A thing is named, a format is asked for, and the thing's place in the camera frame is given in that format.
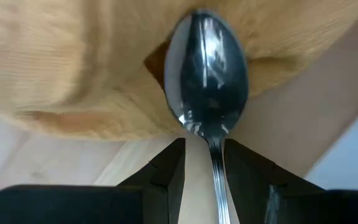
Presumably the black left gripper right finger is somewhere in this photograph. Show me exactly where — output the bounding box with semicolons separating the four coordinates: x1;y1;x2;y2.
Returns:
224;138;358;224

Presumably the orange terry cloth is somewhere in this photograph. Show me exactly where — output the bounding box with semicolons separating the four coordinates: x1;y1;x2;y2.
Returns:
0;0;358;142

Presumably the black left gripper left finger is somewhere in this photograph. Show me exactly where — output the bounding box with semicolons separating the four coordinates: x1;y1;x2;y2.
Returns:
0;138;186;224

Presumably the silver spoon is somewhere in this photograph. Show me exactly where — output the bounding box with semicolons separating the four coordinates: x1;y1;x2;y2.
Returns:
163;9;250;224

